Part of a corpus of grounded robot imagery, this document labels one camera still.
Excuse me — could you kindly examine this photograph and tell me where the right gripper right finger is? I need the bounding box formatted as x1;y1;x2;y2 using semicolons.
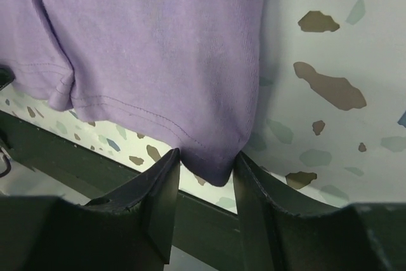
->
233;153;405;271

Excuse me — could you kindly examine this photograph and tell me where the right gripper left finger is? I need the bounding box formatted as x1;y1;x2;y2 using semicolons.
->
1;149;180;270

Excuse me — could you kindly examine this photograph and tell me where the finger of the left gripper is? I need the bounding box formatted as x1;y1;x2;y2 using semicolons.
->
0;66;15;90

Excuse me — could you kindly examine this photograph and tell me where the purple t shirt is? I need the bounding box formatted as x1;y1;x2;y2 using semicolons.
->
1;0;264;187

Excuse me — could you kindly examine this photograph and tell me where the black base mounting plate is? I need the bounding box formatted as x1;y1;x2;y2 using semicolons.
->
1;112;244;270

